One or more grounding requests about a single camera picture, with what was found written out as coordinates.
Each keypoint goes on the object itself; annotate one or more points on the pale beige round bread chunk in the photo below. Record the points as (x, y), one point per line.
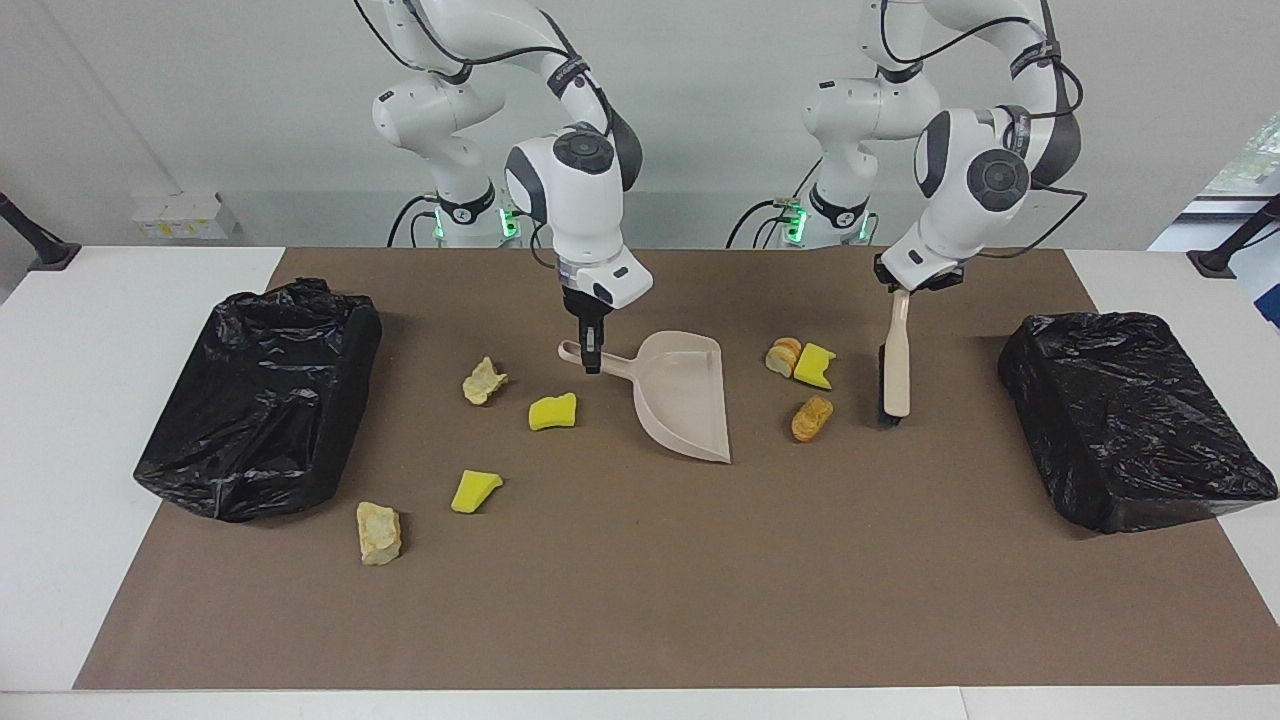
(781, 358)

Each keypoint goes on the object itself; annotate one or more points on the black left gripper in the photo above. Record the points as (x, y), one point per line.
(945, 282)

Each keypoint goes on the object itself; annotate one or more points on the black stand with base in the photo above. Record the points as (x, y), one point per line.
(35, 245)
(1235, 245)

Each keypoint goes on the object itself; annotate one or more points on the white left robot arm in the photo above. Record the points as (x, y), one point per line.
(960, 170)

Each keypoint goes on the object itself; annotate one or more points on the orange brown bread roll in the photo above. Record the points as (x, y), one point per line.
(811, 418)

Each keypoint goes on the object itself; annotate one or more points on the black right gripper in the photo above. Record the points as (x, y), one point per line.
(585, 310)

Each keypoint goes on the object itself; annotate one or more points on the window with green view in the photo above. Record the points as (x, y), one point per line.
(1250, 160)

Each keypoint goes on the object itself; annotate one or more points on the yellow sponge piece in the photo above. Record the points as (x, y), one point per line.
(552, 412)
(815, 365)
(474, 491)

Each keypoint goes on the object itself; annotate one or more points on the white wall socket box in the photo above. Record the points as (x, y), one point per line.
(185, 218)

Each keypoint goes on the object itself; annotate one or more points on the closed black bag covered bin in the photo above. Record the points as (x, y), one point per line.
(1130, 420)

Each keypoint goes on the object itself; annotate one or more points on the small pale yellow bread chunk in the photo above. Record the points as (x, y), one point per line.
(485, 381)

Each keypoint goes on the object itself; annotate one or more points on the beige plastic dustpan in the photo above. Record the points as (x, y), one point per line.
(685, 400)

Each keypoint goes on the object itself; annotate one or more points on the brown table mat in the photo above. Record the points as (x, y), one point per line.
(640, 600)

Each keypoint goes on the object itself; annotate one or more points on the large pale yellow bread chunk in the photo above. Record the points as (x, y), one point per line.
(379, 534)

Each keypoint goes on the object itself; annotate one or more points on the open black bag lined bin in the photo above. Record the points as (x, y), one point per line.
(260, 420)

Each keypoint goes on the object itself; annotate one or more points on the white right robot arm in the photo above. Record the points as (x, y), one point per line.
(580, 200)

